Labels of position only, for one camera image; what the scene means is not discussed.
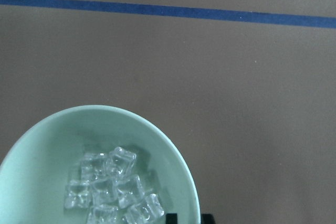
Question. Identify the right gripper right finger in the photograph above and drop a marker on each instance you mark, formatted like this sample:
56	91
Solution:
207	219

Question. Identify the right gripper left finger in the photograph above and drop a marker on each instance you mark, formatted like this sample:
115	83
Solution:
171	218

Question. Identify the light green bowl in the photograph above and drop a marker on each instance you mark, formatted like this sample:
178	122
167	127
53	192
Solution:
36	169

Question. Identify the ice cubes in bowl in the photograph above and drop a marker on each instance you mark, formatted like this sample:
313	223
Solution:
114	187

